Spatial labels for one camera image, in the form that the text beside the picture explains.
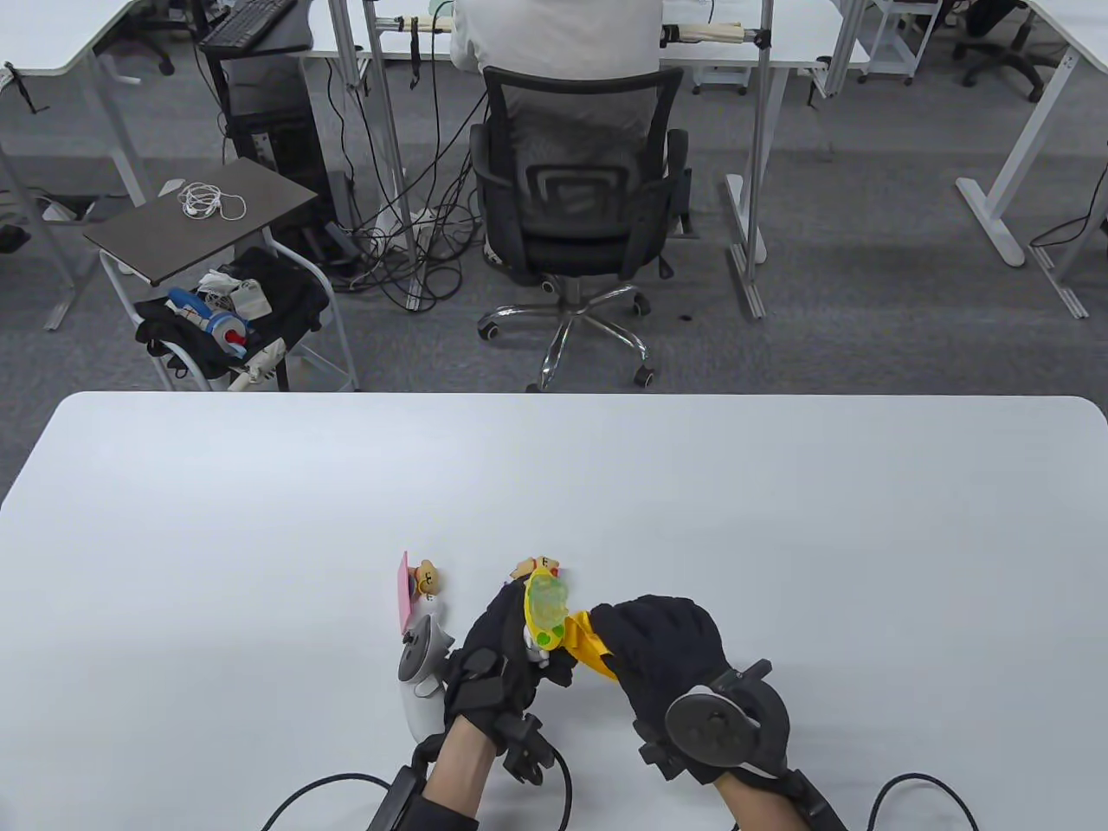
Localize black forearm electronics box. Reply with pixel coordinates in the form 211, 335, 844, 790
783, 766, 854, 831
368, 766, 429, 831

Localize white office desk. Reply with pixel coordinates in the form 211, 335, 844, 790
299, 0, 871, 265
957, 0, 1108, 319
0, 0, 144, 330

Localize blue red white toy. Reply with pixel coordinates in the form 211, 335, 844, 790
167, 288, 254, 358

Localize person's right forearm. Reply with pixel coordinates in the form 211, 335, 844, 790
718, 766, 845, 831

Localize yellow dusting cloth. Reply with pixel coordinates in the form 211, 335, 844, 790
563, 609, 624, 685

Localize black mesh office chair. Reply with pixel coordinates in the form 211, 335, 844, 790
467, 68, 693, 392

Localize white crumpled plastic bag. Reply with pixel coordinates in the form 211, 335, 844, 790
197, 270, 271, 317

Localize black computer tower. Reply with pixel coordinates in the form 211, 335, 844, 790
223, 59, 337, 226

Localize black white handheld controller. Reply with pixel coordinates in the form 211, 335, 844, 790
396, 613, 455, 745
663, 660, 793, 773

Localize bear ornament pink board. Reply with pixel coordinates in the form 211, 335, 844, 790
396, 551, 445, 637

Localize person's left forearm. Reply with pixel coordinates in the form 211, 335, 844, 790
424, 718, 499, 831

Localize white earphones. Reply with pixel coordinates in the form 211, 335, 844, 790
177, 182, 248, 222

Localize black swivel chair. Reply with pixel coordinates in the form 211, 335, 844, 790
939, 0, 1061, 103
93, 0, 228, 77

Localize black glove cable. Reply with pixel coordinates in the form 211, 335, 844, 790
262, 773, 395, 831
868, 773, 979, 831

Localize black wrist camera block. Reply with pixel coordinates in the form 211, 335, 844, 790
639, 736, 693, 784
498, 710, 559, 787

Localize black keyboard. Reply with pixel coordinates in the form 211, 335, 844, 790
199, 0, 300, 51

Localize white power strip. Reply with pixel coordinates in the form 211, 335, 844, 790
377, 208, 442, 261

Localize dark top white cart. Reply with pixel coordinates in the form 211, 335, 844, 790
84, 158, 362, 395

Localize white wire cart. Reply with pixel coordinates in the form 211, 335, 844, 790
857, 0, 944, 86

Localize black bag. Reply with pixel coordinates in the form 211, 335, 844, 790
134, 247, 332, 382

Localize bear ornament green board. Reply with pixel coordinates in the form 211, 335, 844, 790
522, 567, 576, 669

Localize person's right hand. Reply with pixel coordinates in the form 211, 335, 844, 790
589, 594, 793, 787

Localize person's left hand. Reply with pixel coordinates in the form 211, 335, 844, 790
443, 582, 578, 738

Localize black cable bundle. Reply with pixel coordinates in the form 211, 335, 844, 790
325, 52, 486, 312

